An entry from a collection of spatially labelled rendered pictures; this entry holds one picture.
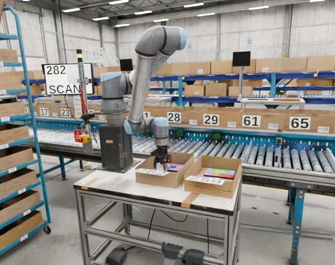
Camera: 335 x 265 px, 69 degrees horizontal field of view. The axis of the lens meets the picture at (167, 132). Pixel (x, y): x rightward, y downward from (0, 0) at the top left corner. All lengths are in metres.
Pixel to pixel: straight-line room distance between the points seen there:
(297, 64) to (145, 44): 5.88
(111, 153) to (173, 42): 0.91
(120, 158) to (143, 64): 0.75
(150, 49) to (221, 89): 5.61
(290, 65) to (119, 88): 5.62
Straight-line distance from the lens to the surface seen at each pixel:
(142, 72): 1.34
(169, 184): 1.51
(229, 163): 1.75
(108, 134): 1.79
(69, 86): 2.64
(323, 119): 2.46
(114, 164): 1.84
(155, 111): 2.71
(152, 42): 1.27
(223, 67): 7.06
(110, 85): 1.74
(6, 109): 2.25
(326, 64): 6.98
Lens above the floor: 1.42
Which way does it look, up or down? 13 degrees down
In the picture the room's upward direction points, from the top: 2 degrees counter-clockwise
